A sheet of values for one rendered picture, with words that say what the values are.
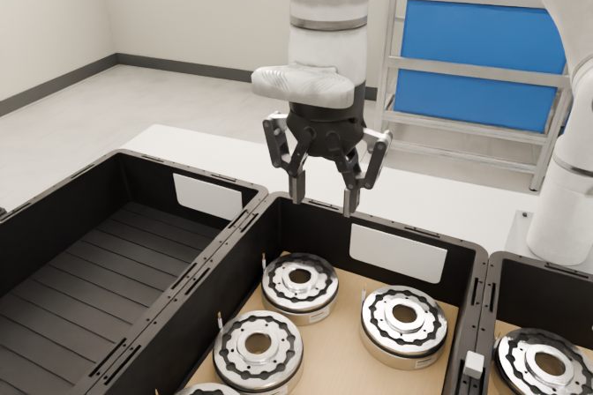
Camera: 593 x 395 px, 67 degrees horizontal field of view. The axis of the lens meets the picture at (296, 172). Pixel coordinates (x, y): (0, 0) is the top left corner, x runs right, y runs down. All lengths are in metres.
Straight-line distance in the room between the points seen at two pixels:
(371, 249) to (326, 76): 0.31
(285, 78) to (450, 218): 0.71
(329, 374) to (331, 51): 0.36
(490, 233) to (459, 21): 1.40
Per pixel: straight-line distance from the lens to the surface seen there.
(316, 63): 0.40
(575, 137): 0.72
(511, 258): 0.59
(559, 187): 0.77
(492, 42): 2.27
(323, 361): 0.57
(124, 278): 0.70
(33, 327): 0.69
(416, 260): 0.62
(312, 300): 0.59
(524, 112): 2.39
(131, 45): 4.24
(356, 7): 0.40
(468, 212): 1.06
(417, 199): 1.06
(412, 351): 0.55
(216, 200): 0.71
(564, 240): 0.81
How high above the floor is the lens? 1.30
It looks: 32 degrees down
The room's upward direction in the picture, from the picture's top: straight up
